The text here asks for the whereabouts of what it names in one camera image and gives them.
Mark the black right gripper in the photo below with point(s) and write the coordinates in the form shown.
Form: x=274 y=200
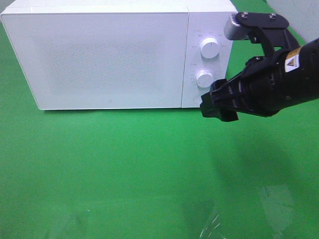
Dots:
x=258 y=90

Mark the round door release button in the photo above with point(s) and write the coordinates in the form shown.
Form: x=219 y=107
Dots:
x=197 y=99

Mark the white timer knob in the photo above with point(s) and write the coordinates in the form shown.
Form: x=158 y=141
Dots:
x=204 y=78

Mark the white microwave door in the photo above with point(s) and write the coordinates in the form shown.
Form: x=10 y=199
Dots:
x=101 y=61

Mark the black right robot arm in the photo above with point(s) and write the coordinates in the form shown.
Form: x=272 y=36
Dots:
x=308 y=62

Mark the upper white power knob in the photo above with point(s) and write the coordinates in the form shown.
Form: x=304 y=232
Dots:
x=209 y=47

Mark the green table cloth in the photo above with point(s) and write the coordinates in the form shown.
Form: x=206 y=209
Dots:
x=124 y=174

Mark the clear tape front patch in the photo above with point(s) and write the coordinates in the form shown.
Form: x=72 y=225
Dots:
x=202 y=219

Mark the clear tape patch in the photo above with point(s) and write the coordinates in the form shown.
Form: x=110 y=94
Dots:
x=202 y=219
x=278 y=206

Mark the clear tape right patch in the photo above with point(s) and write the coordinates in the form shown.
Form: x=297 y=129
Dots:
x=278 y=206

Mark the white microwave oven body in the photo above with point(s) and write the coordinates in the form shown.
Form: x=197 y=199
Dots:
x=205 y=18

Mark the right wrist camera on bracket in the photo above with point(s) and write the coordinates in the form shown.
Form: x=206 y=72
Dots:
x=268 y=29

